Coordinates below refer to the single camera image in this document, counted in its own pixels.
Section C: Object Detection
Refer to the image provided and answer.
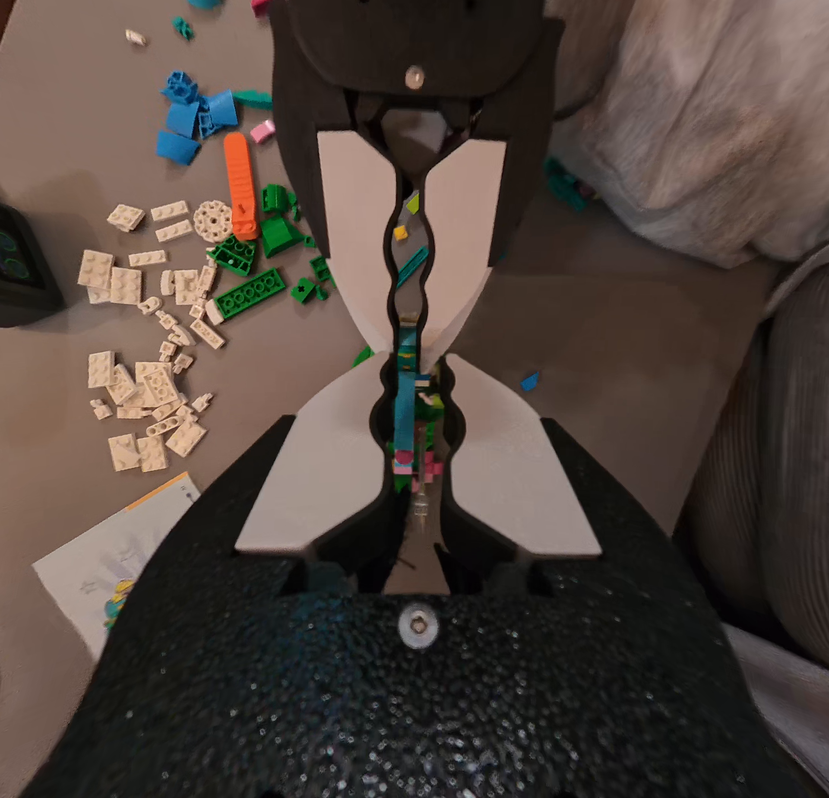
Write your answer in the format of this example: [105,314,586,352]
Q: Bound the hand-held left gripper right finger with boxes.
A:
[442,354,604,562]

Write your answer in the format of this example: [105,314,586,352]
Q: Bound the black power station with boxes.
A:
[0,202,66,328]

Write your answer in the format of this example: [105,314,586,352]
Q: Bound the pile of green bricks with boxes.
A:
[206,184,338,325]

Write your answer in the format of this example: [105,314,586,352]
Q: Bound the orange brick separator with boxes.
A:
[223,132,261,242]

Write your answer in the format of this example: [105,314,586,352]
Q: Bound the pile of white bricks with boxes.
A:
[76,199,235,474]

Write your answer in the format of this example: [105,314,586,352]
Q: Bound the brick instruction booklet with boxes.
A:
[32,473,203,645]

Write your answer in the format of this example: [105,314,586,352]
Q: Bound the colourful brick reef model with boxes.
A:
[351,315,462,530]

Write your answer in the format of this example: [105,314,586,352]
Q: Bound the pile of mixed coloured bricks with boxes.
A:
[155,0,289,165]

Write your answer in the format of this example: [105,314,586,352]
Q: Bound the person's right forearm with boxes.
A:
[547,0,829,269]

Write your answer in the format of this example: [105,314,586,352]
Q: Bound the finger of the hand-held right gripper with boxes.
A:
[414,137,509,361]
[316,131,405,355]

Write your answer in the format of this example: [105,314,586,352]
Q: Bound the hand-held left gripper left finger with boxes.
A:
[233,355,397,572]

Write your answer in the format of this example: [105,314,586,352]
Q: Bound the person's striped trousers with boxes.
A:
[674,247,829,656]

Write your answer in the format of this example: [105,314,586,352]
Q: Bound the person's grey hoodie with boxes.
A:
[722,620,829,786]

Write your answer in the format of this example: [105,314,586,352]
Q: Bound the grey desk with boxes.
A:
[0,0,788,702]

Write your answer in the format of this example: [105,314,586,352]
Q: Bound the teal long brick strip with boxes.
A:
[395,246,430,288]

